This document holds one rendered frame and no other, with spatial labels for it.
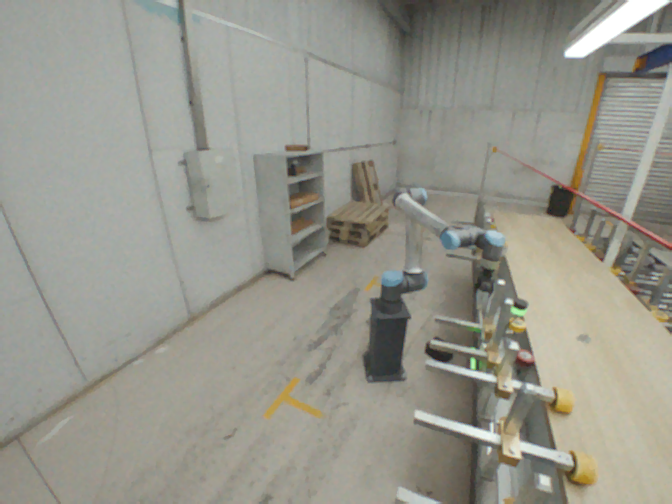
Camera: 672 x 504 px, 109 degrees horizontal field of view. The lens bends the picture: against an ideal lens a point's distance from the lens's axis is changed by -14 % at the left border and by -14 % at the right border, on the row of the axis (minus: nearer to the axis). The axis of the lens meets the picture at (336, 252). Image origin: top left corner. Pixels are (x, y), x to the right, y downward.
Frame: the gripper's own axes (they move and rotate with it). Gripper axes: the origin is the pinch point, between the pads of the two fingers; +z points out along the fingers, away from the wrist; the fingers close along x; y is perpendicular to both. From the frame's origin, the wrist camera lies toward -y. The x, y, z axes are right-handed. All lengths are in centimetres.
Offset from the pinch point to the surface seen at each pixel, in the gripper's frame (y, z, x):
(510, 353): -47.2, -9.1, -7.2
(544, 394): -51, 2, -22
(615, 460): -66, 8, -42
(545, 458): -76, 3, -18
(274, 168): 128, -41, 213
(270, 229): 129, 33, 227
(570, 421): -55, 8, -31
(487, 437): -75, 3, -1
